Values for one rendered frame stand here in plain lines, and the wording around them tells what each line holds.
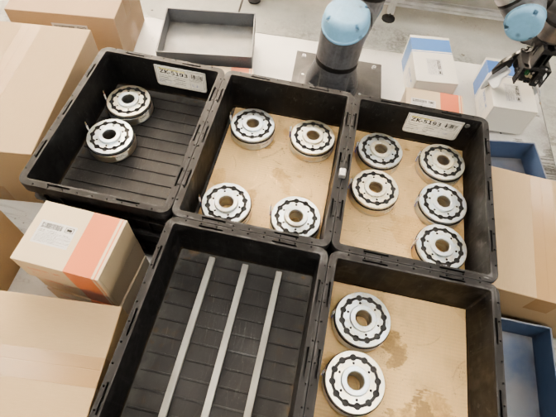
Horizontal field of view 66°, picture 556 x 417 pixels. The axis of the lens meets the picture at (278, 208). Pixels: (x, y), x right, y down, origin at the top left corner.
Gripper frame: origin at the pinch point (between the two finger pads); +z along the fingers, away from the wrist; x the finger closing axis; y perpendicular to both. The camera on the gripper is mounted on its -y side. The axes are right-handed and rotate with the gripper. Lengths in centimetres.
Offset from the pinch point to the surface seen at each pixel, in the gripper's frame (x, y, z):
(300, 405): -50, 93, -16
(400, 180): -32, 42, -6
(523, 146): 3.1, 18.6, 1.5
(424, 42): -23.5, -14.2, -1.5
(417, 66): -25.9, -2.9, -1.5
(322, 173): -50, 43, -6
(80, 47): -112, 21, -12
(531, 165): 5.8, 23.1, 3.7
